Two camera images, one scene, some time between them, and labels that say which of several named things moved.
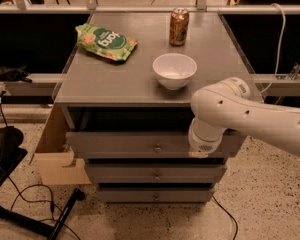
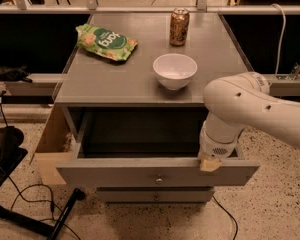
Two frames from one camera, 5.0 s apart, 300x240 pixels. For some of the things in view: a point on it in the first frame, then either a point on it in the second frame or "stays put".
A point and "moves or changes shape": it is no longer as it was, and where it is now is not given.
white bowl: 174,70 stays put
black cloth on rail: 3,73 stays put
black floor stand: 6,155 stays put
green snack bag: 105,42 stays put
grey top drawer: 141,144 moves or changes shape
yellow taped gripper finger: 196,154 -> 208,163
